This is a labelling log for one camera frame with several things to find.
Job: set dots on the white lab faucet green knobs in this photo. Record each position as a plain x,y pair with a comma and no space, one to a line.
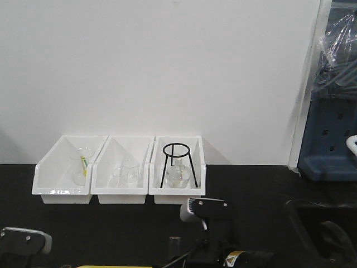
351,144

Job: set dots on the white storage bin middle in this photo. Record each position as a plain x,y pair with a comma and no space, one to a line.
115,150

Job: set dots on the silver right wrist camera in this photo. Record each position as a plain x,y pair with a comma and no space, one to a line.
205,210

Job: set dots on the white storage bin left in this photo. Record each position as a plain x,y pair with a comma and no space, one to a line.
53,178

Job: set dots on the small clear beaker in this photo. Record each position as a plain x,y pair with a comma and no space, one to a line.
116,180

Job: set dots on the black wire tripod stand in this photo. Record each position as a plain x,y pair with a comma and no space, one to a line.
177,153

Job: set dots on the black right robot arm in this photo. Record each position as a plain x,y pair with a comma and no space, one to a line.
327,236

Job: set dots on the clear plastic bag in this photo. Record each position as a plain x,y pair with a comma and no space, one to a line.
336,75

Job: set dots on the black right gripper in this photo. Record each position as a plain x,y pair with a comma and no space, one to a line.
218,248

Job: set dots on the clear beaker in middle bin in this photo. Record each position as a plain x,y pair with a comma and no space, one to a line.
130,169

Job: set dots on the white storage bin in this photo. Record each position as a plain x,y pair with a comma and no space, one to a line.
167,195
115,150
53,178

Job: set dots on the clear glass flask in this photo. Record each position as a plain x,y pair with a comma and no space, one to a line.
178,176

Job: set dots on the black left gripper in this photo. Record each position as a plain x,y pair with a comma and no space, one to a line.
18,256

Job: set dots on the grey pegboard drying rack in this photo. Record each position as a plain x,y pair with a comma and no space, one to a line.
323,154

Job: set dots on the white storage bin right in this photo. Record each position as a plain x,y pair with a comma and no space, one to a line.
167,195

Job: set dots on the yellow green plastic spatula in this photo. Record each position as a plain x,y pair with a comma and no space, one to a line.
84,164

